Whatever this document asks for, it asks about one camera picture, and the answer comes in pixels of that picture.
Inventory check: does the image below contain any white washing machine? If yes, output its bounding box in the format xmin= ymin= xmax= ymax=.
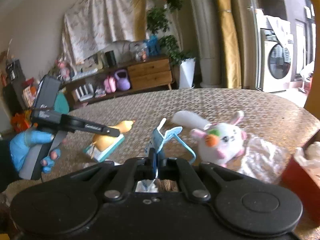
xmin=257 ymin=15 xmax=293 ymax=93

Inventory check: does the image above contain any crinkled clear plastic bag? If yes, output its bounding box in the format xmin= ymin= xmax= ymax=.
xmin=237 ymin=133 xmax=291 ymax=184

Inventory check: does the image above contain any black cylinder speaker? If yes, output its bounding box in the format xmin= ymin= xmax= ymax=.
xmin=105 ymin=50 xmax=117 ymax=67

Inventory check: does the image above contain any pink toy backpack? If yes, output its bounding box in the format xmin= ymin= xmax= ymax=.
xmin=104 ymin=75 xmax=117 ymax=94

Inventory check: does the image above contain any white tall planter pot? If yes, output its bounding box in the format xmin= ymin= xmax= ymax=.
xmin=178 ymin=58 xmax=195 ymax=89

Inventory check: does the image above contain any tissue pack with duck print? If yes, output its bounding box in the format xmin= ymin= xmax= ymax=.
xmin=83 ymin=120 xmax=135 ymax=163

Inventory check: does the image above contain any patterned white draped cloth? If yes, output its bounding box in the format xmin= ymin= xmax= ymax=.
xmin=61 ymin=0 xmax=152 ymax=66

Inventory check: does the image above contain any purple kettlebell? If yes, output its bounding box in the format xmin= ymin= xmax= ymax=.
xmin=114 ymin=69 xmax=131 ymax=91

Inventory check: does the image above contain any white fluffy roll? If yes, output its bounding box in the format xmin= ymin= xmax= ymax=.
xmin=171 ymin=111 xmax=211 ymax=130

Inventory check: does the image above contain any yellow curtain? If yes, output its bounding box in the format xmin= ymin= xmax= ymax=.
xmin=217 ymin=0 xmax=242 ymax=89

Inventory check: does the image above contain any wooden drawer cabinet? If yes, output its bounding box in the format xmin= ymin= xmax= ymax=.
xmin=63 ymin=55 xmax=174 ymax=108

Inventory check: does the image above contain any blue gloved left hand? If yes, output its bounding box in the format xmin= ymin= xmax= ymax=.
xmin=9 ymin=129 xmax=61 ymax=173

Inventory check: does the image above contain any white bunny plush toy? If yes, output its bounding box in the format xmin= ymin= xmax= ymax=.
xmin=190 ymin=111 xmax=247 ymax=167

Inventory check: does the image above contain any woven lace tablecloth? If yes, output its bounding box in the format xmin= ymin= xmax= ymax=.
xmin=4 ymin=87 xmax=320 ymax=240

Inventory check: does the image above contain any green leafy houseplant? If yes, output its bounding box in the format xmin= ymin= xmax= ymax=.
xmin=146 ymin=0 xmax=191 ymax=66

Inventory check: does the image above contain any red storage box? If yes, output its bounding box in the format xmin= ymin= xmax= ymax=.
xmin=280 ymin=129 xmax=320 ymax=214

